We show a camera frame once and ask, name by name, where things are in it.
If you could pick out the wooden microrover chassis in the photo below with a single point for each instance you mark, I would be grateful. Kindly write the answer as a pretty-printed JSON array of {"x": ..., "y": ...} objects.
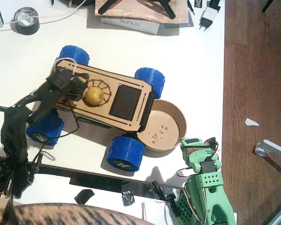
[{"x": 121, "y": 93}]

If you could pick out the black tape roll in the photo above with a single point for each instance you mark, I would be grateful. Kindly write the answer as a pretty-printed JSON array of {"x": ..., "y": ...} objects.
[{"x": 28, "y": 29}]

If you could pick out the white paper scrap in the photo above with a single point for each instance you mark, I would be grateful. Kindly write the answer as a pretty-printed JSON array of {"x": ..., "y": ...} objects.
[{"x": 250, "y": 122}]

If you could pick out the black printed card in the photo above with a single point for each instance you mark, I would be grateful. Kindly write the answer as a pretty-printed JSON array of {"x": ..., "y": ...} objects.
[{"x": 197, "y": 3}]

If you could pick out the green perforated arm base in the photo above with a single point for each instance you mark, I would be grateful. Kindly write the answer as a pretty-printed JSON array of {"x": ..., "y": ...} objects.
[{"x": 185, "y": 208}]

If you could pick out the white black power adapter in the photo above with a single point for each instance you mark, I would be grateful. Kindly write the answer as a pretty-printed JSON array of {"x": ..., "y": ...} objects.
[{"x": 208, "y": 15}]

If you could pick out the brown wooden board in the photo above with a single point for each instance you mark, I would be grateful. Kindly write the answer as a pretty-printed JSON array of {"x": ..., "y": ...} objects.
[{"x": 135, "y": 11}]

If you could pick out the round wooden bowl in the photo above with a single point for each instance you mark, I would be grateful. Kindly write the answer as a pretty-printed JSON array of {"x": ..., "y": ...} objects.
[{"x": 164, "y": 126}]

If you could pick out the black pen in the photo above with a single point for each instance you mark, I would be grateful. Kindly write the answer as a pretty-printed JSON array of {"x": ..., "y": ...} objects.
[{"x": 190, "y": 8}]

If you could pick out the black floor object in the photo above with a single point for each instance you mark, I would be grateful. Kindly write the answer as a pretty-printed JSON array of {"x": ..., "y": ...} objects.
[{"x": 268, "y": 5}]

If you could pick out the blue rover wheel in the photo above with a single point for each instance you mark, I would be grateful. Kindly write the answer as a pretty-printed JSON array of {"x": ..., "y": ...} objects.
[
  {"x": 152, "y": 80},
  {"x": 126, "y": 152},
  {"x": 73, "y": 55},
  {"x": 49, "y": 131}
]

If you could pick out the grey metal furniture leg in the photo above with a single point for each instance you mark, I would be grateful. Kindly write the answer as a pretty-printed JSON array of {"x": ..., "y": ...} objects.
[{"x": 276, "y": 147}]

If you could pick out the black flat bar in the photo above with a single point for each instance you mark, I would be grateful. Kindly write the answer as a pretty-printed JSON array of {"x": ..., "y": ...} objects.
[{"x": 96, "y": 180}]

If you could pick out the crumpled dark tape piece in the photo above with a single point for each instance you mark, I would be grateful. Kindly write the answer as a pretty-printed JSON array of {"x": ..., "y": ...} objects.
[{"x": 128, "y": 198}]

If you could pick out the white SUNLU box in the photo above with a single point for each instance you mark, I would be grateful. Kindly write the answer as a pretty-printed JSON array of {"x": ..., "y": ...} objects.
[{"x": 131, "y": 24}]

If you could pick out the black tape piece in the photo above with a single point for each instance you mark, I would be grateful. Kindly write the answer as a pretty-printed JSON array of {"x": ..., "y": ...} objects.
[{"x": 84, "y": 196}]

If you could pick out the thin black strip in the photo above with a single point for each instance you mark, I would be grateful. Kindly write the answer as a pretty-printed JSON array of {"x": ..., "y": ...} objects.
[{"x": 0, "y": 107}]

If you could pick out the black tripod leg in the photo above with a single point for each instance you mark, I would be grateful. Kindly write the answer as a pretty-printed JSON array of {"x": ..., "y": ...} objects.
[
  {"x": 169, "y": 11},
  {"x": 105, "y": 7}
]

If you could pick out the brown striped fuzzy object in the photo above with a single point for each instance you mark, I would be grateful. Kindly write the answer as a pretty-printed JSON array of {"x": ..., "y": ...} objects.
[{"x": 61, "y": 214}]

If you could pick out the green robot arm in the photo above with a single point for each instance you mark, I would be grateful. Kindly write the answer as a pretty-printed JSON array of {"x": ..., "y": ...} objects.
[{"x": 213, "y": 201}]

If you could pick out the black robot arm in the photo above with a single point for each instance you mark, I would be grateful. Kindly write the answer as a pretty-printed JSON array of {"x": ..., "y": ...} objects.
[{"x": 14, "y": 131}]

